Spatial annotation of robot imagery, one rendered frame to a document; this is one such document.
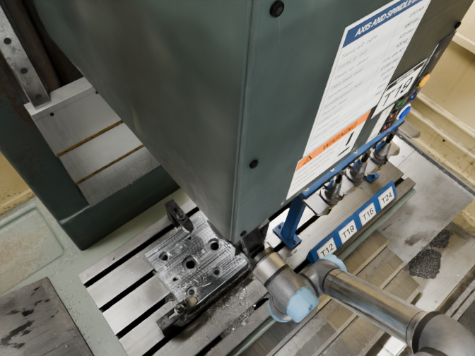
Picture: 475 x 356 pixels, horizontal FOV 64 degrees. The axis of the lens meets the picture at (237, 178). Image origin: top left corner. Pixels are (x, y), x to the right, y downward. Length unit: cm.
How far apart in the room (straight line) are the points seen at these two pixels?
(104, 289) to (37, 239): 61
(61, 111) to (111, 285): 58
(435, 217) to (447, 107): 45
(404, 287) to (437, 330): 89
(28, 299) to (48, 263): 17
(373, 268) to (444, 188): 46
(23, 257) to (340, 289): 134
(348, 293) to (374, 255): 72
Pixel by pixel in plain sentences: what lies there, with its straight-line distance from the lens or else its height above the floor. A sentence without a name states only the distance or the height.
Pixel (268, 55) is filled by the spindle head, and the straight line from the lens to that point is 30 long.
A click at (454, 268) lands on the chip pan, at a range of 184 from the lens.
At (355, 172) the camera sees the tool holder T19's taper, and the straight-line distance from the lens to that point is 114.
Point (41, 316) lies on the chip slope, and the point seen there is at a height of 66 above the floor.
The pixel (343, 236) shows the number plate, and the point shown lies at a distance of 139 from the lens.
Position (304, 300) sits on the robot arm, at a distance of 87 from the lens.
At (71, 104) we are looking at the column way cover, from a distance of 110.
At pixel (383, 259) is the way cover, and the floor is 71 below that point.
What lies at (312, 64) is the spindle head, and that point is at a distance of 37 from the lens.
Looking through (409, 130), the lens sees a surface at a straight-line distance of 136.
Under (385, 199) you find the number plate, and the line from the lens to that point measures 152.
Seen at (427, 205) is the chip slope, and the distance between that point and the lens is 177.
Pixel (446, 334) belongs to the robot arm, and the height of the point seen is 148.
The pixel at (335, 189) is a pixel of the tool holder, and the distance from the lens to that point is 107.
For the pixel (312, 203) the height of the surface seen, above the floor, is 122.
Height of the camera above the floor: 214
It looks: 58 degrees down
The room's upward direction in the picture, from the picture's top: 5 degrees clockwise
